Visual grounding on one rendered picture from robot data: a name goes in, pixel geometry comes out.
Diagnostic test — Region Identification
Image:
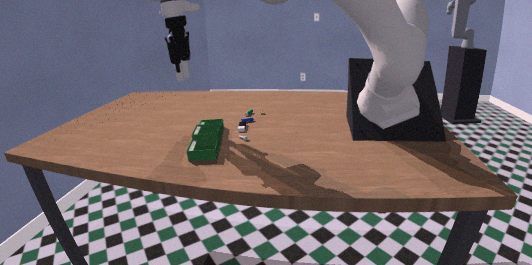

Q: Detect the green three-compartment bin rack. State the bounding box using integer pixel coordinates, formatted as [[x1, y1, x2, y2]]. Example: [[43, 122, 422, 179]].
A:
[[187, 119, 224, 161]]

